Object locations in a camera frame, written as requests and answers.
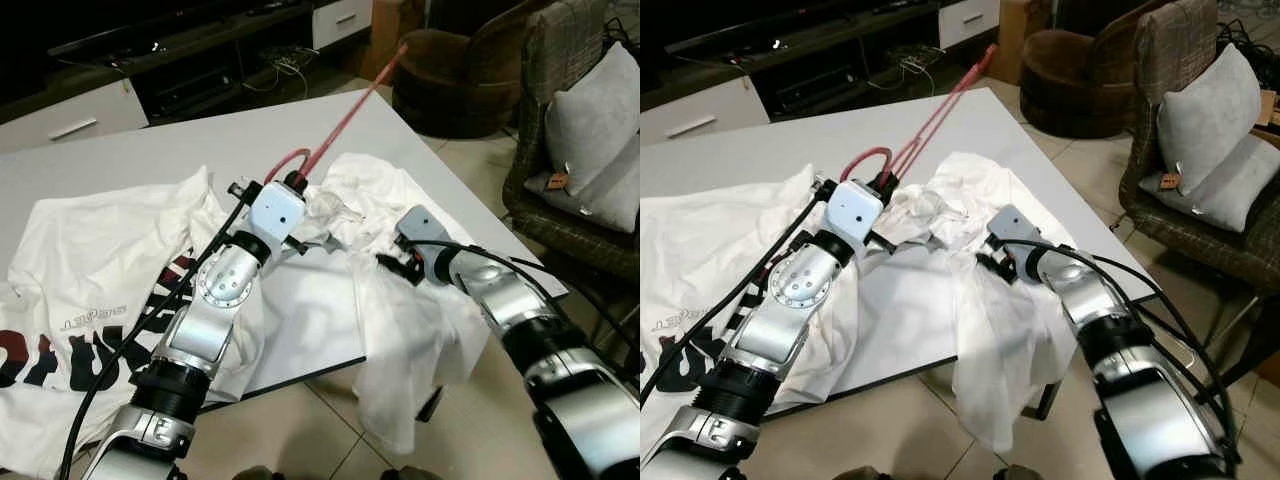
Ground plain white shirt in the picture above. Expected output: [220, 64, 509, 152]
[295, 152, 521, 457]
[895, 152, 1111, 456]

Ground red plastic clothes hanger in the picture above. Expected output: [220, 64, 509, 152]
[842, 43, 1001, 193]
[263, 43, 411, 193]

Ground black media player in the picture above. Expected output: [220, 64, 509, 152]
[780, 82, 846, 111]
[150, 85, 216, 113]

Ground dark TV cabinet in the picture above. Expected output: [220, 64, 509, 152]
[640, 0, 1001, 121]
[0, 0, 376, 126]

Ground brown cardboard box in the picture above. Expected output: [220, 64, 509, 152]
[365, 0, 426, 81]
[995, 0, 1051, 86]
[1255, 88, 1280, 151]

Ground white cabinet drawer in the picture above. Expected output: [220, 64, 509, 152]
[0, 78, 149, 153]
[312, 0, 376, 51]
[640, 75, 771, 146]
[938, 0, 1001, 49]

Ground brown round armchair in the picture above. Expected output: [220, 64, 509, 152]
[392, 0, 546, 139]
[1020, 0, 1166, 139]

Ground grey cushion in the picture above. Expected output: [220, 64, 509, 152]
[1140, 135, 1280, 233]
[545, 42, 640, 196]
[1157, 43, 1263, 196]
[525, 135, 640, 233]

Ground dark wicker chair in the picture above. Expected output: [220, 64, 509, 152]
[500, 0, 640, 281]
[1120, 0, 1280, 291]

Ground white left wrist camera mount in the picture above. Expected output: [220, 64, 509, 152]
[247, 183, 311, 244]
[827, 182, 888, 244]

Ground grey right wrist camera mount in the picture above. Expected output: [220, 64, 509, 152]
[397, 205, 453, 256]
[987, 205, 1043, 253]

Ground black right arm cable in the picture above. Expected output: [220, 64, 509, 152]
[410, 238, 640, 381]
[1000, 238, 1246, 471]

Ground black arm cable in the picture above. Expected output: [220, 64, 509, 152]
[1000, 238, 1246, 471]
[410, 238, 640, 381]
[55, 195, 251, 480]
[640, 195, 831, 401]

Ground white tangled power cables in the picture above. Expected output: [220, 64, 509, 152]
[240, 45, 321, 96]
[870, 42, 951, 93]

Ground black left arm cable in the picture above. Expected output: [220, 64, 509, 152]
[55, 195, 251, 480]
[640, 195, 831, 401]

